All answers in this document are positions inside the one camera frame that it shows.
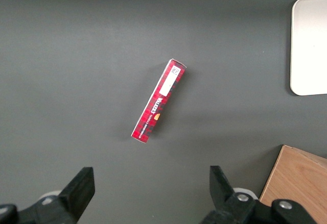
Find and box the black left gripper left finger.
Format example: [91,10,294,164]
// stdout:
[0,167,96,224]

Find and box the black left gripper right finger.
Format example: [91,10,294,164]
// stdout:
[201,165,317,224]

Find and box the wooden drawer cabinet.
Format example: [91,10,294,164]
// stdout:
[259,144,327,224]

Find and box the red tartan shortbread box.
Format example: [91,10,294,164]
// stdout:
[131,58,187,145]

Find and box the cream plastic tray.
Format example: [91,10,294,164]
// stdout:
[290,0,327,96]

